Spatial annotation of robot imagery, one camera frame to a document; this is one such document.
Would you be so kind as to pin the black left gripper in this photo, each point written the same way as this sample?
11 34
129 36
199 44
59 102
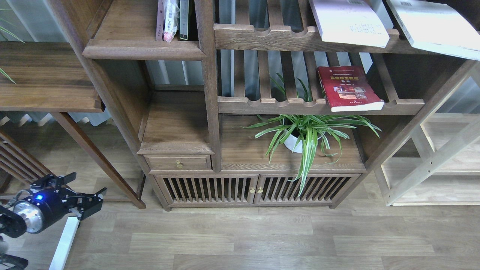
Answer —
43 208

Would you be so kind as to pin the white book pink cover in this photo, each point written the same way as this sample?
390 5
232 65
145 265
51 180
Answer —
349 22

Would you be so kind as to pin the white book green cover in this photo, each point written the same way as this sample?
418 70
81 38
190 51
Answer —
436 27

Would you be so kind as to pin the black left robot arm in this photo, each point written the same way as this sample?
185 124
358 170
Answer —
12 225

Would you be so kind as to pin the light wooden shelf unit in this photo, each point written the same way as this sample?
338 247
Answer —
439 163

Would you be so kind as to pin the white metal leg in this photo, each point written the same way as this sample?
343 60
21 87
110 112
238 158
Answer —
62 251

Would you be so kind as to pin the dark wooden side table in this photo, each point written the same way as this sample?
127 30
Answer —
48 77

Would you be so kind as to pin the dark wooden bookshelf cabinet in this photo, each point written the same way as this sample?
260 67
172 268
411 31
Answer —
192 100

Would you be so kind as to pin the pink spine upright book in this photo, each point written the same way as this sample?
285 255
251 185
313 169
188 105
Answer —
160 21

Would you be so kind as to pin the plastic wrapped white book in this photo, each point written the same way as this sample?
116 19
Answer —
171 11

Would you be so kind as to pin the dark green upright book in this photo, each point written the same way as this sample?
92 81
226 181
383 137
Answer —
187 22

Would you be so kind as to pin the green spider plant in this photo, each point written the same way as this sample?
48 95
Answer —
328 124

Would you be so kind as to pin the white plant pot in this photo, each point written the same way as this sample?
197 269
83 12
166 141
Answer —
297 133

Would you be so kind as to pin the red book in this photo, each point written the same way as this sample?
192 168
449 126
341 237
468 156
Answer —
346 89

